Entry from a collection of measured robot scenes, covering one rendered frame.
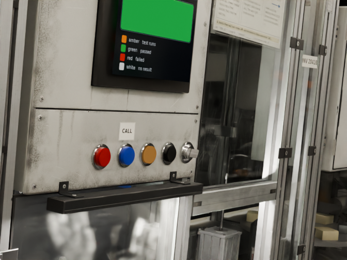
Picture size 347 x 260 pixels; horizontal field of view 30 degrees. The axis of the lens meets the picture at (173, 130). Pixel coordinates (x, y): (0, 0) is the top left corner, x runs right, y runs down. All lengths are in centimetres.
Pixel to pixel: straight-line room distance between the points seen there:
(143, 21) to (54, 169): 28
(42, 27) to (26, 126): 14
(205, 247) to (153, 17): 88
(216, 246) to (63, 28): 98
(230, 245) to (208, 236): 6
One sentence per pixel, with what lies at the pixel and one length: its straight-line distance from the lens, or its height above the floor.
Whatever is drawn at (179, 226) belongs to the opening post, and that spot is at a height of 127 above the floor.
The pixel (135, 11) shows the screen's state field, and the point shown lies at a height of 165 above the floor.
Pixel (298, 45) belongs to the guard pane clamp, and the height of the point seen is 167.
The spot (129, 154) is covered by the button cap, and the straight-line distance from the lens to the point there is 106.
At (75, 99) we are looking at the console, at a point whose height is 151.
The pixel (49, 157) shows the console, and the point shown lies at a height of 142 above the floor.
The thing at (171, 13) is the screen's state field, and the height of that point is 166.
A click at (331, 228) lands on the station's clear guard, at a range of 204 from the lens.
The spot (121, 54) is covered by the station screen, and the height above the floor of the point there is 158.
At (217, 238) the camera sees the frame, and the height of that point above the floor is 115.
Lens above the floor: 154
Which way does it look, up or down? 4 degrees down
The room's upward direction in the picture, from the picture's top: 5 degrees clockwise
